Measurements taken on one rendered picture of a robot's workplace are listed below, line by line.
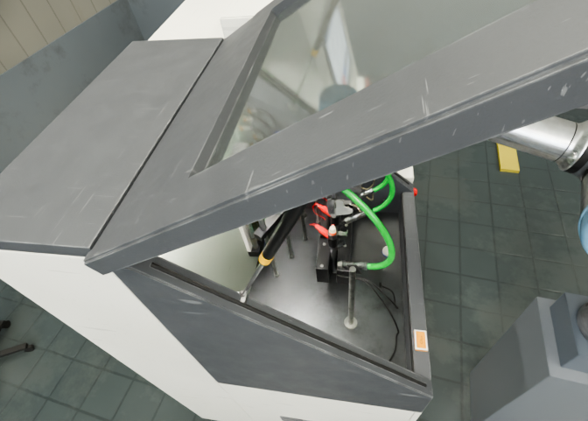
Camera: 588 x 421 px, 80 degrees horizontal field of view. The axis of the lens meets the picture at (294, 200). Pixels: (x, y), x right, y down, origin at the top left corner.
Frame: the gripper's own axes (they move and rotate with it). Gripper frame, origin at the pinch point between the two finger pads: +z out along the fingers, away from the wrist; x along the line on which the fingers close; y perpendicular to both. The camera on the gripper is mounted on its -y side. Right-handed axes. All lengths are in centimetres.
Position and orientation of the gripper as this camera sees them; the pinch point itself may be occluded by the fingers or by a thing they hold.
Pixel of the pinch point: (332, 214)
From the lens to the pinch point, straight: 92.3
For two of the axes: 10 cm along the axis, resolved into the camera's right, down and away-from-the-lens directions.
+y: 9.8, 0.4, -1.8
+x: 1.5, -7.5, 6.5
